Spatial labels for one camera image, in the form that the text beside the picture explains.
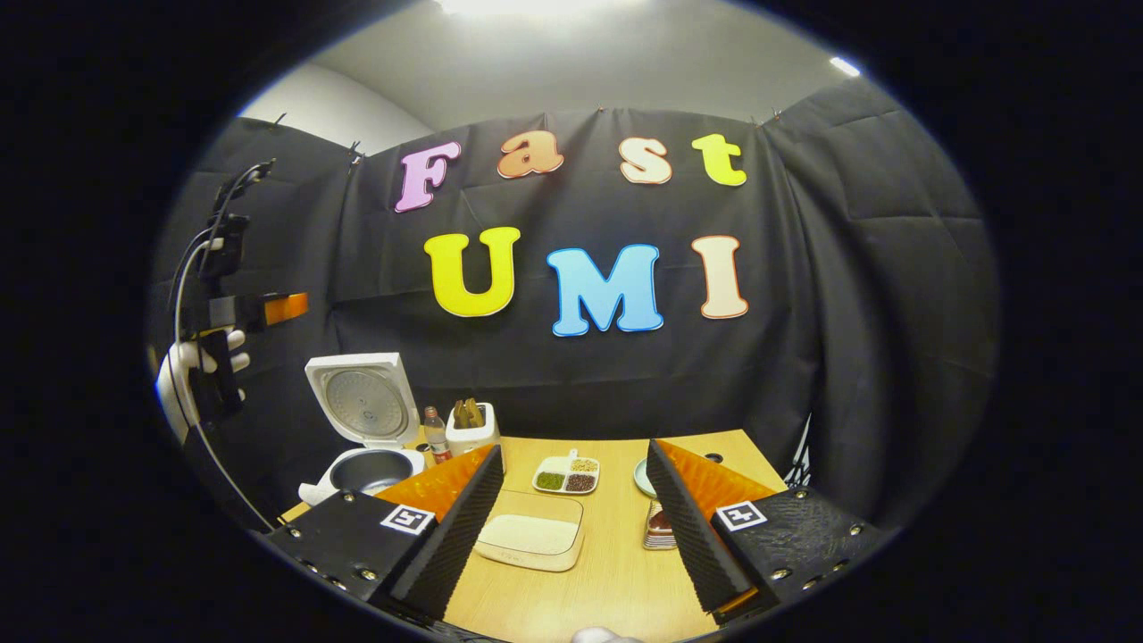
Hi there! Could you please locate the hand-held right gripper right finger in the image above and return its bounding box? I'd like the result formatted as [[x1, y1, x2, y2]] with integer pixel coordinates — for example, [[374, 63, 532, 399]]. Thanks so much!
[[645, 438, 894, 626]]

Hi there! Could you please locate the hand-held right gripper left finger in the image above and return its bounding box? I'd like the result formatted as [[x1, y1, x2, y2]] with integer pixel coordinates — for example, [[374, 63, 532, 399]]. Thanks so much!
[[263, 444, 507, 622]]

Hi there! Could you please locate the metal chopstick holder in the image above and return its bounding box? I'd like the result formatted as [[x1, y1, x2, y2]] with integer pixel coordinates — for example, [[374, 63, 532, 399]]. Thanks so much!
[[643, 500, 680, 551]]

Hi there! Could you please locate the white rice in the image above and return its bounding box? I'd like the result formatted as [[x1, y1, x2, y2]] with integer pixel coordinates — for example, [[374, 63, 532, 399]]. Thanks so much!
[[478, 515, 580, 556]]

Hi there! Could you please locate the white rice cooker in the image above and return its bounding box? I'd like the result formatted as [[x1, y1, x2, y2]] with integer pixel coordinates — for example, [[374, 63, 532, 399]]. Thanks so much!
[[299, 352, 427, 507]]

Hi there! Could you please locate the clear plastic rice container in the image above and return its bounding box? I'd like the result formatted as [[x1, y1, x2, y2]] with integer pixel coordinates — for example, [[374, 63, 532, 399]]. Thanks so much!
[[473, 489, 587, 572]]

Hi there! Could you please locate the white toaster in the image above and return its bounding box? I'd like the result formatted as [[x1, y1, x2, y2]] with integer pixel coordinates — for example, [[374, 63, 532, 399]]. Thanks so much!
[[445, 402, 503, 470]]

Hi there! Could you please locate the clear plastic water bottle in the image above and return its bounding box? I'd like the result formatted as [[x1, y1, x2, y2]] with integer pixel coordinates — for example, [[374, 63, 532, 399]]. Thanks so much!
[[422, 406, 453, 464]]

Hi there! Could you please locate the white divided grain dish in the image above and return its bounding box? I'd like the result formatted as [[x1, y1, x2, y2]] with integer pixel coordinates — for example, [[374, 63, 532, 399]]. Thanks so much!
[[532, 449, 601, 496]]

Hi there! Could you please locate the black backdrop cloth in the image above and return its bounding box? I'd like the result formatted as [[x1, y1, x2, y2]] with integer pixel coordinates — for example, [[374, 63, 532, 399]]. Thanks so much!
[[152, 76, 1001, 537]]

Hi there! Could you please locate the large ceiling light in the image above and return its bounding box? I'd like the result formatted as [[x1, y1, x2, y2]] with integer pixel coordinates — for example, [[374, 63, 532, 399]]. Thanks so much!
[[433, 0, 653, 19]]

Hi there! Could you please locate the black cable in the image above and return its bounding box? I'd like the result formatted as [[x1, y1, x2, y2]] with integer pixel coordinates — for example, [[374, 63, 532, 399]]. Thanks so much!
[[198, 159, 276, 269]]

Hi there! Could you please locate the white cable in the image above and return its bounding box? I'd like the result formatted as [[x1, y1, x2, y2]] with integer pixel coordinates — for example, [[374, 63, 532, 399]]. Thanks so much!
[[170, 234, 273, 530]]

